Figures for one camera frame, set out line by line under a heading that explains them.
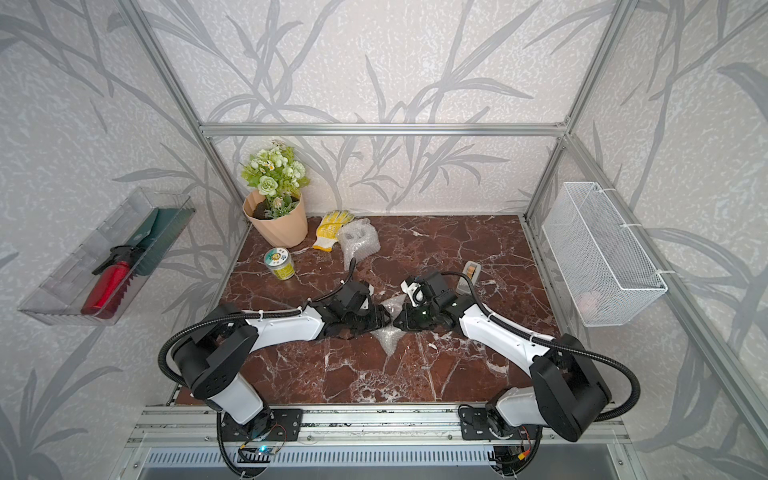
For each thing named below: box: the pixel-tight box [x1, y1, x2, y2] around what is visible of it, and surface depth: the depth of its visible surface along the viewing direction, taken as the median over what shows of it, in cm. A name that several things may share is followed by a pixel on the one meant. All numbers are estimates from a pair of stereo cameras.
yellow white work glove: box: [312, 210, 355, 252], surface depth 118 cm
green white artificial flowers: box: [242, 141, 311, 219], surface depth 98 cm
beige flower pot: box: [242, 189, 308, 248], surface depth 101 cm
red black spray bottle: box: [81, 245, 145, 319], surface depth 61 cm
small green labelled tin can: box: [264, 247, 296, 281], surface depth 101 cm
